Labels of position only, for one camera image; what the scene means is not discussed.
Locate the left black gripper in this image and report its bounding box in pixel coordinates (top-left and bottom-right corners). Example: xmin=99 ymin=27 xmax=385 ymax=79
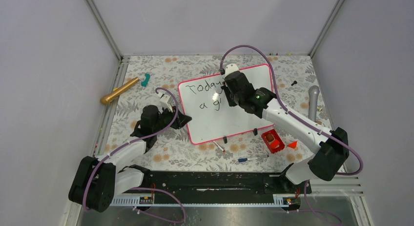
xmin=153 ymin=103 xmax=191 ymax=133

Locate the pink framed whiteboard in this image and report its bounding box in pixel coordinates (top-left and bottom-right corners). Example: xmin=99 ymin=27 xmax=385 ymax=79
xmin=178 ymin=74 xmax=272 ymax=144

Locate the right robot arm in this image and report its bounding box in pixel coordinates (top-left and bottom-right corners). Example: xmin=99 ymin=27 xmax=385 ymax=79
xmin=222 ymin=70 xmax=349 ymax=193

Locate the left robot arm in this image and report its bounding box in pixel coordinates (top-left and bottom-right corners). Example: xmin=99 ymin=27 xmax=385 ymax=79
xmin=68 ymin=105 xmax=192 ymax=212

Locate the teal plastic piece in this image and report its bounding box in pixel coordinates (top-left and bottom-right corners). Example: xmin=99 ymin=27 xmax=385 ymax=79
xmin=141 ymin=73 xmax=151 ymax=87

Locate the floral patterned mat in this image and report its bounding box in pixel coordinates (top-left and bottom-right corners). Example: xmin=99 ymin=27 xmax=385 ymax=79
xmin=99 ymin=55 xmax=347 ymax=173

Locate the brown block in box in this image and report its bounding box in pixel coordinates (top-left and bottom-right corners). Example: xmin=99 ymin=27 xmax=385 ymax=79
xmin=266 ymin=134 xmax=274 ymax=143

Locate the red plastic box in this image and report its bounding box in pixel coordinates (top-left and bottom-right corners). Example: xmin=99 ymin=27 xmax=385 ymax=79
xmin=261 ymin=129 xmax=285 ymax=154

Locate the blue cap marker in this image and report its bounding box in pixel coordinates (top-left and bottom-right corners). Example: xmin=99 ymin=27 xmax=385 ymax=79
xmin=237 ymin=155 xmax=269 ymax=163

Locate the gold microphone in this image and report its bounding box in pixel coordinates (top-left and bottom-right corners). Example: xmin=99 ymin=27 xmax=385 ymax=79
xmin=100 ymin=77 xmax=140 ymax=105

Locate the silver microphone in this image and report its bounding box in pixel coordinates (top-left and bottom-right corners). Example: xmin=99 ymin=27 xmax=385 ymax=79
xmin=308 ymin=85 xmax=320 ymax=122

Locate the red prism block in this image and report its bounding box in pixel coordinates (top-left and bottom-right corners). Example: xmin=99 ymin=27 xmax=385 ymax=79
xmin=287 ymin=141 xmax=298 ymax=149

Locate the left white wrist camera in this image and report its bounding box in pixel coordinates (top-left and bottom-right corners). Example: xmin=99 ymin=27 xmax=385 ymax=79
xmin=157 ymin=92 xmax=175 ymax=112

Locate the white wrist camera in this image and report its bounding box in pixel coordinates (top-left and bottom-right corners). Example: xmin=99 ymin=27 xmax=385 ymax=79
xmin=157 ymin=92 xmax=175 ymax=112
xmin=220 ymin=63 xmax=239 ymax=77

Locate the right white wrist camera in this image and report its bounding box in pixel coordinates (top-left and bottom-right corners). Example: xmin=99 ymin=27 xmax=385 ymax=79
xmin=220 ymin=63 xmax=239 ymax=77

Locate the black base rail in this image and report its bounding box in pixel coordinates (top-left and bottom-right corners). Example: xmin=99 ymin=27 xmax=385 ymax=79
xmin=112 ymin=171 xmax=311 ymax=206

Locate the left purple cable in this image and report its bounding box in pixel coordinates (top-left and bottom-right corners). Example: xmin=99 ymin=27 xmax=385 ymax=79
xmin=82 ymin=87 xmax=188 ymax=224

